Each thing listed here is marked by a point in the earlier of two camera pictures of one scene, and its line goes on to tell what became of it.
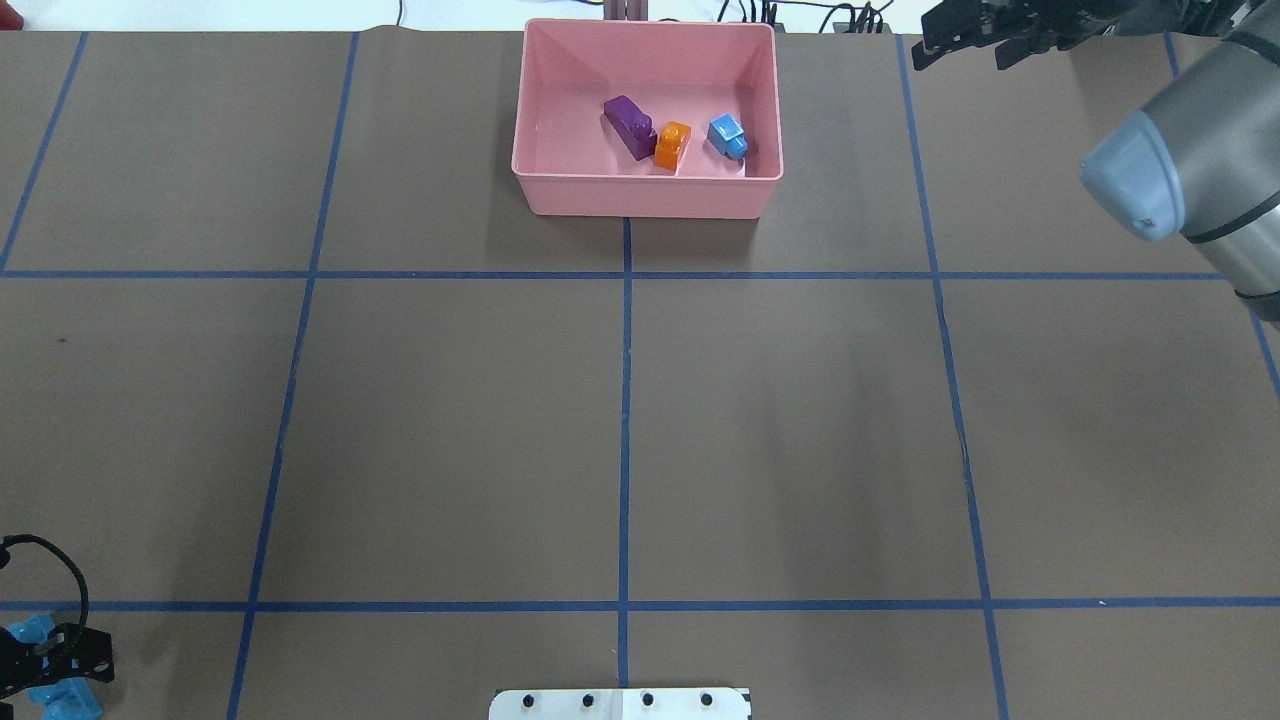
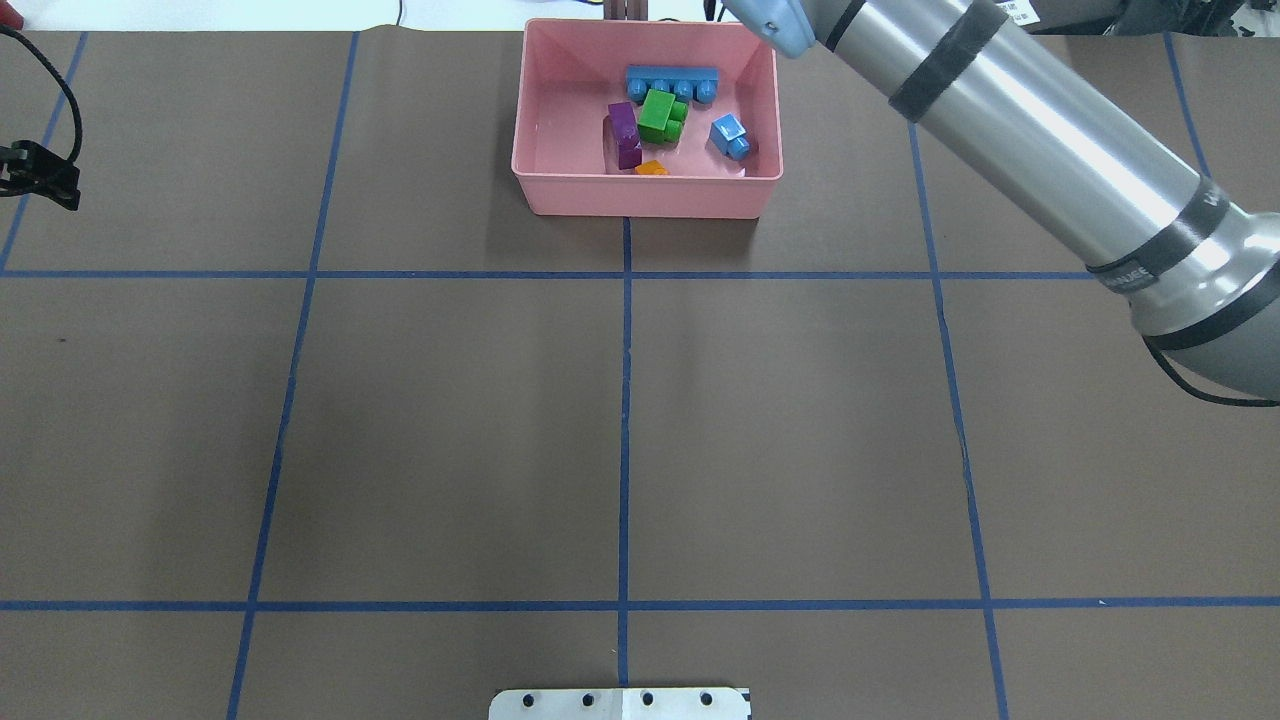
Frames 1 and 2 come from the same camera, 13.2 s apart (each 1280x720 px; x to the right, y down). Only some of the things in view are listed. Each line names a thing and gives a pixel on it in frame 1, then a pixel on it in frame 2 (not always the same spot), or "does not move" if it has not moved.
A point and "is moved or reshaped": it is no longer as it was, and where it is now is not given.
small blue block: (728, 136) does not move
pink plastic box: (571, 160) does not move
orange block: (672, 141) -> (652, 167)
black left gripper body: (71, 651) -> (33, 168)
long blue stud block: (64, 699) -> (684, 82)
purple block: (633, 127) is moved or reshaped
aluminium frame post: (637, 10) does not move
